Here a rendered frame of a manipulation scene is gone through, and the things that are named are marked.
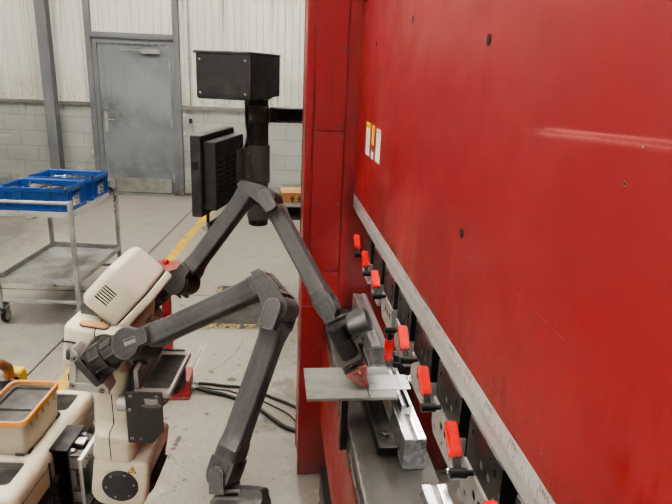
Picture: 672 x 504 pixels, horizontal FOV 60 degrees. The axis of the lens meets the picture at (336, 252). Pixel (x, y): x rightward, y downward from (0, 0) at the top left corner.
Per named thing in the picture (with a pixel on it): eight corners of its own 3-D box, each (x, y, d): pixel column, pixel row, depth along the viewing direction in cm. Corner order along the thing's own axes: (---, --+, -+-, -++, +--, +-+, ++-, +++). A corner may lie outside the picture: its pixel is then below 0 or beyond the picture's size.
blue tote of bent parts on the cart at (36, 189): (22, 200, 451) (20, 177, 446) (88, 203, 452) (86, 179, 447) (-3, 211, 417) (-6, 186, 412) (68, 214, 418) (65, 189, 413)
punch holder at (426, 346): (409, 380, 144) (414, 318, 139) (443, 379, 145) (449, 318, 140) (424, 414, 130) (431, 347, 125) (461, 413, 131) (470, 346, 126)
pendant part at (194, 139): (224, 196, 304) (223, 126, 293) (247, 198, 302) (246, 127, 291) (191, 216, 261) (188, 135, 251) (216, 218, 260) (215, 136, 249)
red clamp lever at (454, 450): (442, 419, 103) (451, 478, 97) (465, 418, 103) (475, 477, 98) (440, 422, 104) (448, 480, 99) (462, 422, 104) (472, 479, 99)
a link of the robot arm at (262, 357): (283, 299, 139) (263, 294, 129) (304, 306, 137) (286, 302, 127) (221, 475, 136) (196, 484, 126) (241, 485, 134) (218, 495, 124)
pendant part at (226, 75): (234, 219, 315) (232, 52, 290) (279, 223, 312) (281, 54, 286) (198, 246, 267) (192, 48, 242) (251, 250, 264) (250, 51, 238)
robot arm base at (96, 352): (92, 339, 150) (72, 362, 139) (116, 323, 149) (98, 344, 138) (114, 364, 153) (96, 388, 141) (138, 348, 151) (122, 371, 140)
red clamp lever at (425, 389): (416, 364, 121) (422, 410, 116) (435, 364, 122) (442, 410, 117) (414, 367, 123) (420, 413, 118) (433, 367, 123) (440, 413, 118)
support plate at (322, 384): (303, 370, 184) (303, 367, 183) (386, 369, 187) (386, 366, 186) (306, 401, 167) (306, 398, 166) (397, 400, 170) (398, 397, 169)
